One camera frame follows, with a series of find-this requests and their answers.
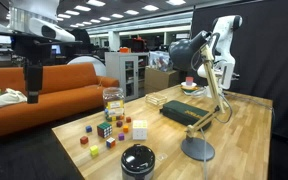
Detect yellow block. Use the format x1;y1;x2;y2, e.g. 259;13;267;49
89;145;100;158

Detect white bowl with red rim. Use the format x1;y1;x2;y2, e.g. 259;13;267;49
180;81;199;89

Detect black lidded bowl pot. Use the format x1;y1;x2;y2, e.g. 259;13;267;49
121;143;156;180

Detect clear plastic tray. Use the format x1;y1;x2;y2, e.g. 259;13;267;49
144;92;168;107

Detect large cardboard box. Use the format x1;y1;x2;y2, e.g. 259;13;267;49
144;66;180;94

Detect grey glass-door cabinet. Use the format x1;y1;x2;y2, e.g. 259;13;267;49
104;51;150;103

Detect clear bin of toys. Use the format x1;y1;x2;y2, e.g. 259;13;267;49
148;50;175;73

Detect clear jar of blocks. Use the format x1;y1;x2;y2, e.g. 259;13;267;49
102;87;126;123

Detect white-framed puzzle cube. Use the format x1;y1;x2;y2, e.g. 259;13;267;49
132;119;149;141

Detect dark green flat case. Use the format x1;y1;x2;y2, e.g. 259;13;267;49
159;99;213;132

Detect pink cup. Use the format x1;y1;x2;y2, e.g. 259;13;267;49
185;76;195;87

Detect yellow-green plate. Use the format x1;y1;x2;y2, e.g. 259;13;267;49
181;86;200;93

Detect black-framed Rubik's cube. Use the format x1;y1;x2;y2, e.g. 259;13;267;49
96;121;114;139

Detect white round dome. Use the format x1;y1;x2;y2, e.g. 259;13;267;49
66;55;108;78

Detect small Rubik's cube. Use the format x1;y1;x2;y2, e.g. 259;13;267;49
105;137;117;149

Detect orange sofa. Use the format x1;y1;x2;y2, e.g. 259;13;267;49
0;62;120;139

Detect grey desk lamp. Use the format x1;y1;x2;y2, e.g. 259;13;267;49
168;31;234;163

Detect black backdrop curtain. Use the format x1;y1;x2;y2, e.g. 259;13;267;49
190;0;288;145

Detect white machine housing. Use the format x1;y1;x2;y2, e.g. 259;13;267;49
8;0;76;43

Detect white cloth bag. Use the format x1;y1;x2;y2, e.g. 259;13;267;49
0;88;28;109

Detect white lamp cable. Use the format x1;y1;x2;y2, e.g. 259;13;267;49
199;128;209;180

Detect black camera rig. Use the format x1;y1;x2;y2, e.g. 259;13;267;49
10;33;83;105

